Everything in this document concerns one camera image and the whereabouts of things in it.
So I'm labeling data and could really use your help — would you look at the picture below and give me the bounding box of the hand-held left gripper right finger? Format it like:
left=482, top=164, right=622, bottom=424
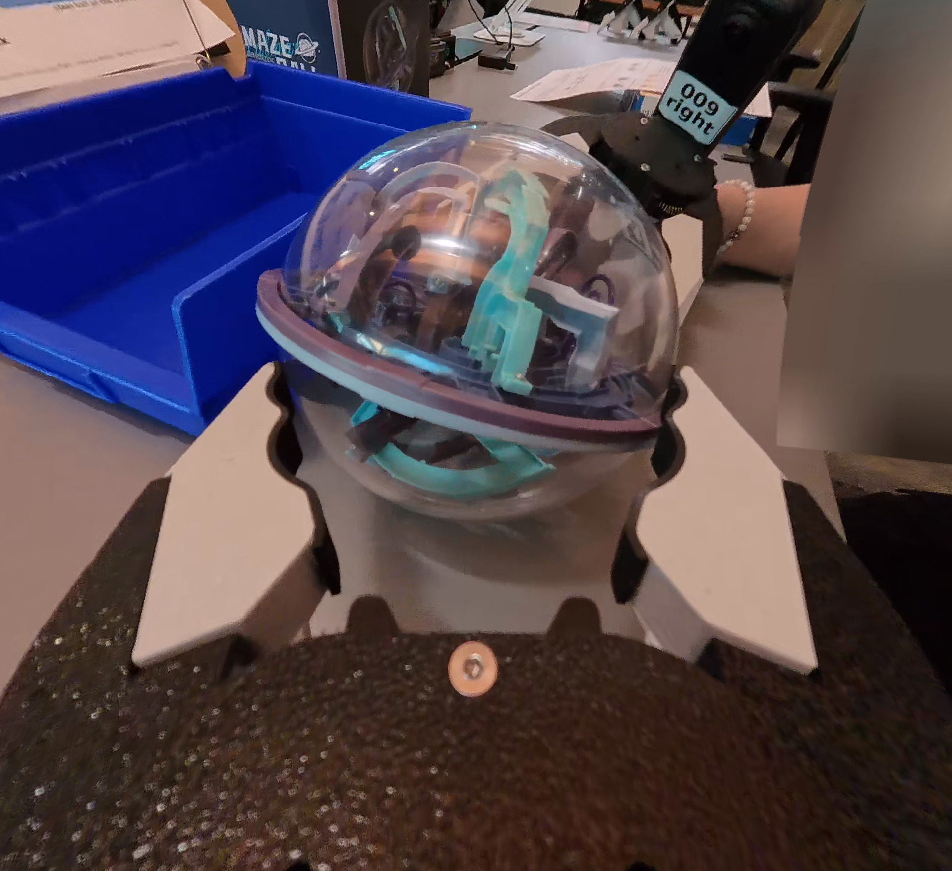
left=611, top=365, right=819, bottom=675

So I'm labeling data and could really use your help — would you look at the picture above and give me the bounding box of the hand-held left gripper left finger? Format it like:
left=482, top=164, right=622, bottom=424
left=132, top=364, right=342, bottom=670

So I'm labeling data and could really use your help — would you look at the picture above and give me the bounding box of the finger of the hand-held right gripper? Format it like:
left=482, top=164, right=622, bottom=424
left=698, top=184, right=727, bottom=282
left=539, top=108, right=620, bottom=144

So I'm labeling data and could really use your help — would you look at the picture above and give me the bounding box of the clear plastic maze ball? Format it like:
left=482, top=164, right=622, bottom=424
left=255, top=120, right=681, bottom=521

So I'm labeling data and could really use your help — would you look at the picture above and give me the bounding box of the person's right forearm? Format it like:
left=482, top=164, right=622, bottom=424
left=725, top=183, right=812, bottom=282

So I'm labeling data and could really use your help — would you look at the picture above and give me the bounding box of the white paper sheet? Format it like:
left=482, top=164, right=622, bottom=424
left=512, top=59, right=772, bottom=118

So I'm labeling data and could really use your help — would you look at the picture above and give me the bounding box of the black office chair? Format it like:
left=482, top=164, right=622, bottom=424
left=766, top=45, right=835, bottom=180

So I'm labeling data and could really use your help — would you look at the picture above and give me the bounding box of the blue plastic bin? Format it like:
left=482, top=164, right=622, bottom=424
left=0, top=62, right=473, bottom=436

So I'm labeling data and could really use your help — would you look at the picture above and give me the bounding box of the printed instruction sheet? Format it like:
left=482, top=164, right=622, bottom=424
left=0, top=0, right=235, bottom=98

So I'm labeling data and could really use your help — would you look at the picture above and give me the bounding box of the pearl bracelet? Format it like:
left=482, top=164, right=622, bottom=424
left=716, top=178, right=757, bottom=256

